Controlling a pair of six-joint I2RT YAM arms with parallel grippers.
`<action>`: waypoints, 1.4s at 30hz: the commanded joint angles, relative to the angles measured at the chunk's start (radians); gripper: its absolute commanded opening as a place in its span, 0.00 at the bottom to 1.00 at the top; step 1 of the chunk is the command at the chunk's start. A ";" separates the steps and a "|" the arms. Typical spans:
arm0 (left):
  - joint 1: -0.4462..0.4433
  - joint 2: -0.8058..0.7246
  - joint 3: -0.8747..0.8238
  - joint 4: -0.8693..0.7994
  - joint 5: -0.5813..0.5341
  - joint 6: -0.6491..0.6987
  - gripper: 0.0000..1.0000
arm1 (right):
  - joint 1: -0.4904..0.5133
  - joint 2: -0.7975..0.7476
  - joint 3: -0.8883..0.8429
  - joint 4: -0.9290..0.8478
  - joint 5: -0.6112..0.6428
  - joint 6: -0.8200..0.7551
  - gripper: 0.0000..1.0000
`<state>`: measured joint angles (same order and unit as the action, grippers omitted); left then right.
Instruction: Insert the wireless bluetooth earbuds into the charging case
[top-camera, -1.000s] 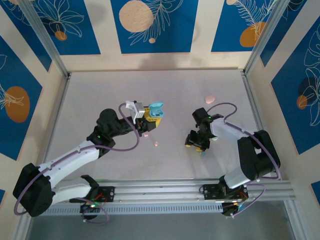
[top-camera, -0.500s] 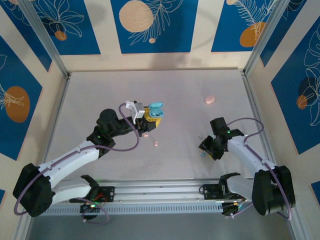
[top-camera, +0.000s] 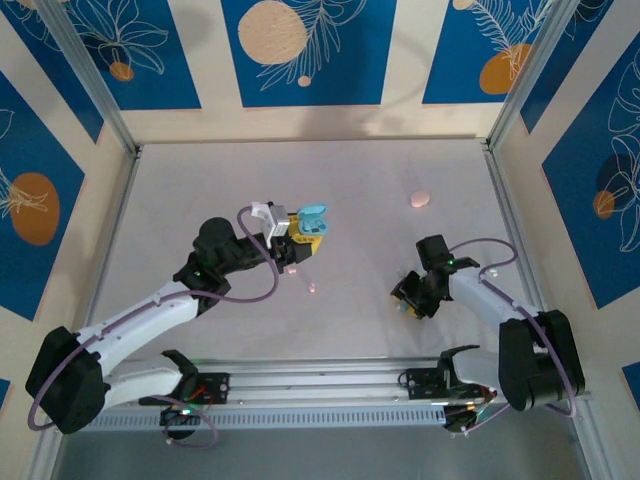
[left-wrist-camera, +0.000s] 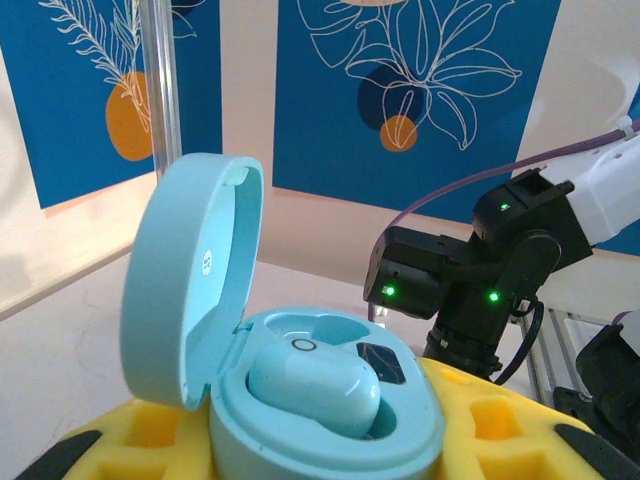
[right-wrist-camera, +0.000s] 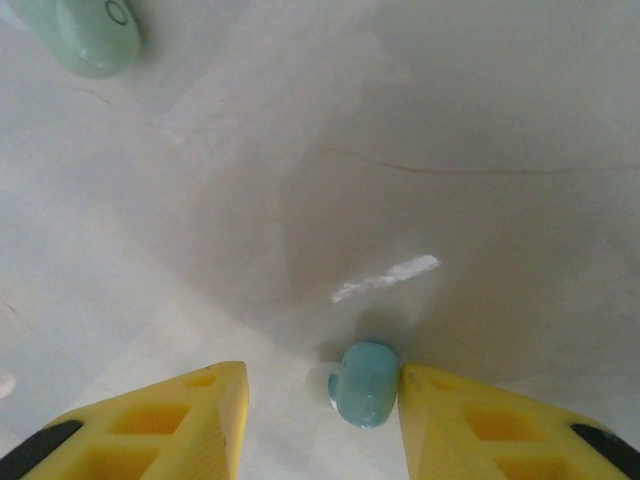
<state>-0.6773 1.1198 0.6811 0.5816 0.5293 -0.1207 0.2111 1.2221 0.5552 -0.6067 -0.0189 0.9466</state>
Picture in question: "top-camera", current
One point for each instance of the blue earbud charging case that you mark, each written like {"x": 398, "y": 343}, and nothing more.
{"x": 312, "y": 220}

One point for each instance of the aluminium side rail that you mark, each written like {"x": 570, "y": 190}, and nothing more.
{"x": 505, "y": 200}
{"x": 117, "y": 220}

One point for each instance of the aluminium frame post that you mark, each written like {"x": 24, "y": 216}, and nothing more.
{"x": 85, "y": 65}
{"x": 525, "y": 75}

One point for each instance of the pink earbud charging case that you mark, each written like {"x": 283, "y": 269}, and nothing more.
{"x": 419, "y": 199}

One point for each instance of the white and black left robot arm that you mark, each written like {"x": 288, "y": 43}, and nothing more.
{"x": 140, "y": 315}

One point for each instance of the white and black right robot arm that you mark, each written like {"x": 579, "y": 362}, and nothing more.
{"x": 480, "y": 295}

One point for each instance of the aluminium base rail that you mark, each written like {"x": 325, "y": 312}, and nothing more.
{"x": 320, "y": 382}

